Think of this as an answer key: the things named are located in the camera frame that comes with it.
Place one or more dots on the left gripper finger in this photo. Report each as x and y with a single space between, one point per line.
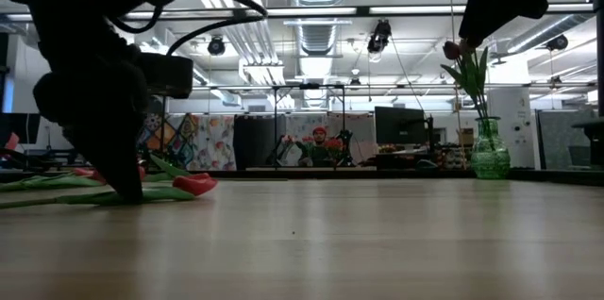
118 158

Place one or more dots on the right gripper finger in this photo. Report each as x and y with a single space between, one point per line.
481 21

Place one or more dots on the green glass vase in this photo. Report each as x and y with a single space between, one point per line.
491 158

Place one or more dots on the colourful patchwork cloth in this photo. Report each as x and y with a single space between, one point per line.
181 142

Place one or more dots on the dark monitor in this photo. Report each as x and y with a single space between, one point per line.
19 128

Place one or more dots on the black round spotlight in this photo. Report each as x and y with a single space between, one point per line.
380 36
216 46
558 42

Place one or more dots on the white floral cloth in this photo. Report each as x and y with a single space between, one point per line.
214 142

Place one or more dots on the brown cardboard box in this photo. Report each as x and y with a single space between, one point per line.
464 137

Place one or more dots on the black monitor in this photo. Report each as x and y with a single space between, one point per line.
400 125

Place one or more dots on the grey partition panel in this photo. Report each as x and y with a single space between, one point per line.
554 135

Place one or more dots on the black partition panel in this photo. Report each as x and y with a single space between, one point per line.
257 142

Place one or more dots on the dark desk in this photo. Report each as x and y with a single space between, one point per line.
406 158

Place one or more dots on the grey desk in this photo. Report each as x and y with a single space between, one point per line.
590 142

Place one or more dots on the black bar with light strips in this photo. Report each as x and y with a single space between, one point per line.
311 10

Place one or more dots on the person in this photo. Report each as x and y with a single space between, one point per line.
320 149

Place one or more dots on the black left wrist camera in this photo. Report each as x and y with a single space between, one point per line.
165 76

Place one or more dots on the black stand post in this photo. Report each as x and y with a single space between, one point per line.
599 54

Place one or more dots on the black tube rig frame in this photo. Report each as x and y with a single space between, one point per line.
275 121

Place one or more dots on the black aluminium frame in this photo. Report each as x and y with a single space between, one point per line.
330 174

